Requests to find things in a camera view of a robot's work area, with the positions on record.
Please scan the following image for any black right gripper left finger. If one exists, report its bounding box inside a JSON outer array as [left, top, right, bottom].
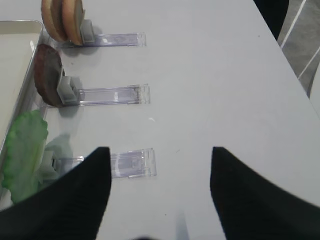
[[0, 147, 112, 240]]

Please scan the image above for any white rectangular serving tray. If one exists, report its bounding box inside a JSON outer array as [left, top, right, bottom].
[[0, 20, 48, 201]]

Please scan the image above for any sesame top bun front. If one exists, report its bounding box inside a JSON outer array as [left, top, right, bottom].
[[40, 0, 68, 42]]

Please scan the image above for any clear bun pusher track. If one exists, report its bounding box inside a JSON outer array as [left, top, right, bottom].
[[58, 19, 147, 49]]

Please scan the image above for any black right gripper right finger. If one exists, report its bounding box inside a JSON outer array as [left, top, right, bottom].
[[210, 147, 320, 240]]

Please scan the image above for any clear lettuce pusher track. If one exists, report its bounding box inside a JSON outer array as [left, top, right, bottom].
[[37, 148, 157, 180]]

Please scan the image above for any orange bun slice behind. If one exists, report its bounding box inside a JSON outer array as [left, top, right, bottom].
[[62, 0, 85, 46]]

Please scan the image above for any clear patty pusher track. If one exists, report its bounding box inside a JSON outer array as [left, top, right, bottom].
[[56, 76, 151, 107]]

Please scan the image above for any green lettuce leaf in rack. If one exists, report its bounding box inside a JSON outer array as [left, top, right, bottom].
[[1, 109, 72, 204]]

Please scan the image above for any brown meat patty in rack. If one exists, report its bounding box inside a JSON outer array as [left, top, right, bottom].
[[34, 44, 63, 108]]

